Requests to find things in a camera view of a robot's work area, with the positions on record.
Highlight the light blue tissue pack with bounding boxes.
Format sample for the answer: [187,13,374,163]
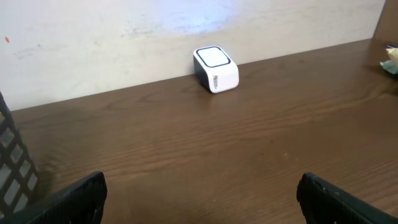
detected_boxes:
[380,60,398,75]

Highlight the yellow snack bag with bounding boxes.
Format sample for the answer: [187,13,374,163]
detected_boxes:
[386,45,398,67]

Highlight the white barcode scanner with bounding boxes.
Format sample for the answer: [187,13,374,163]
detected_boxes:
[193,45,239,94]

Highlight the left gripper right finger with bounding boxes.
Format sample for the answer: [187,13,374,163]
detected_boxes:
[297,172,397,224]

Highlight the grey plastic basket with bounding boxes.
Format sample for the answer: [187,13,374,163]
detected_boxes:
[1,98,39,222]

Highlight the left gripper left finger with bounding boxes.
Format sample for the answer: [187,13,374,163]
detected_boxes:
[6,171,108,224]

